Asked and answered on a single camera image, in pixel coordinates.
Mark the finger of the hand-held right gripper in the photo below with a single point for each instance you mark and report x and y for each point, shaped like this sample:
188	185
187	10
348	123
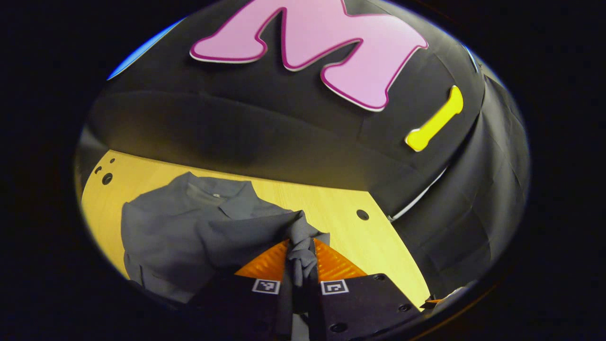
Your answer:
432	301

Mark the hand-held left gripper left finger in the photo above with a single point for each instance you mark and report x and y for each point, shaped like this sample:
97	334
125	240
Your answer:
236	303

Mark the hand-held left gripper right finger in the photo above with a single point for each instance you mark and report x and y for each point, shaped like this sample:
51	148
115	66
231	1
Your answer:
360	303

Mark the grey long-sleeved polo shirt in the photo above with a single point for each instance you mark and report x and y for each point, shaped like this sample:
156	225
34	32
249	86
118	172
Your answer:
180	232

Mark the black backdrop cloth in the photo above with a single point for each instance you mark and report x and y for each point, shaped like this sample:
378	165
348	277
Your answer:
293	137

